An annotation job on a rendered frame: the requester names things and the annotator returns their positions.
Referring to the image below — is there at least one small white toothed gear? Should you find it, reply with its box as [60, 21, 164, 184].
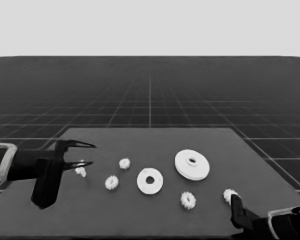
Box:
[104, 175, 120, 191]
[222, 188, 239, 205]
[118, 157, 132, 170]
[180, 191, 197, 211]

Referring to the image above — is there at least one large thick white disc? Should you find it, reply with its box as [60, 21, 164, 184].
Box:
[174, 148, 211, 182]

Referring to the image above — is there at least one small white T-shaped piece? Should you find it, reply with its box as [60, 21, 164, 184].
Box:
[74, 159, 88, 178]

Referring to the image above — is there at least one white round carrier with pins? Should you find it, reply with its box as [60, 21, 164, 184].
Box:
[136, 167, 164, 196]

